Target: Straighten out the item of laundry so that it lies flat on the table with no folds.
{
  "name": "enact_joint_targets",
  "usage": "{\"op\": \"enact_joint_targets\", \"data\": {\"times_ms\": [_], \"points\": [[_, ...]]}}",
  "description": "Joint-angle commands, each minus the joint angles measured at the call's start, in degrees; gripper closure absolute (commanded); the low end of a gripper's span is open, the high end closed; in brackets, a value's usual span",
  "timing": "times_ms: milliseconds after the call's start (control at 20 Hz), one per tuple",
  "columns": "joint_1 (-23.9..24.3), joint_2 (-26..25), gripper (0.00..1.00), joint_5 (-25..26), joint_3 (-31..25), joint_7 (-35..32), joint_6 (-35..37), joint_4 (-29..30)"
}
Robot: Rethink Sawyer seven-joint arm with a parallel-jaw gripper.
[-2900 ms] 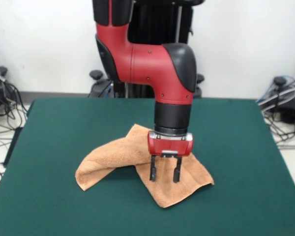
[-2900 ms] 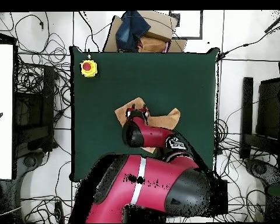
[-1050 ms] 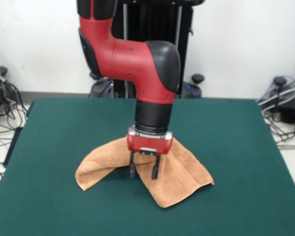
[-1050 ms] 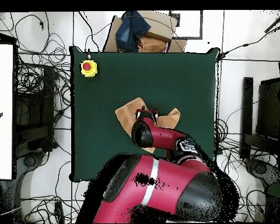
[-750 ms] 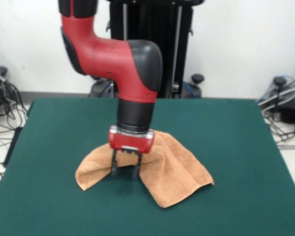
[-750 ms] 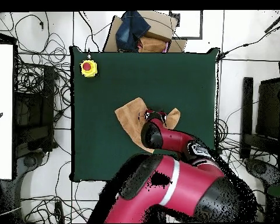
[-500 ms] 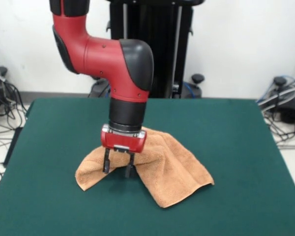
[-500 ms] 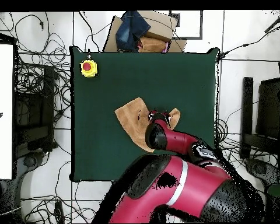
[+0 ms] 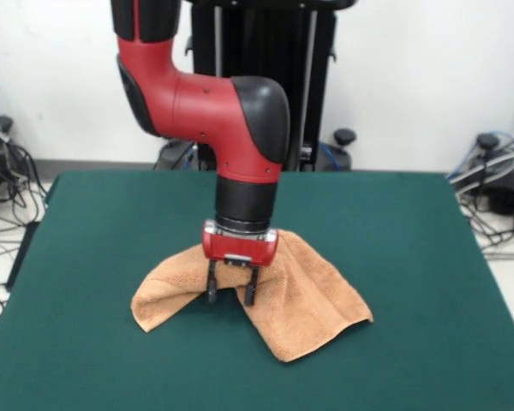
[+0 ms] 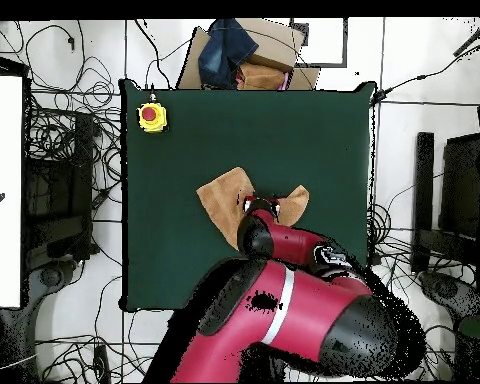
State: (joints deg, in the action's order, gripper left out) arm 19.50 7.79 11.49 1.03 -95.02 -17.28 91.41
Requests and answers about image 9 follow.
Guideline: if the tan terry towel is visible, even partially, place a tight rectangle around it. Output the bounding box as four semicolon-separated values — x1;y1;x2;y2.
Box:
130;229;374;364

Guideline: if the dark green tablecloth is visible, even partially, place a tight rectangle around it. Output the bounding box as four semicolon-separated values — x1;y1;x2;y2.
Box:
0;170;514;411

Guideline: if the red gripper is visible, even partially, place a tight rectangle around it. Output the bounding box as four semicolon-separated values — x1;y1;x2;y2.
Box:
201;219;280;307

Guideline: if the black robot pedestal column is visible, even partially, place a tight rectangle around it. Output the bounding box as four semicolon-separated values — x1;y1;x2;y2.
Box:
182;0;356;172

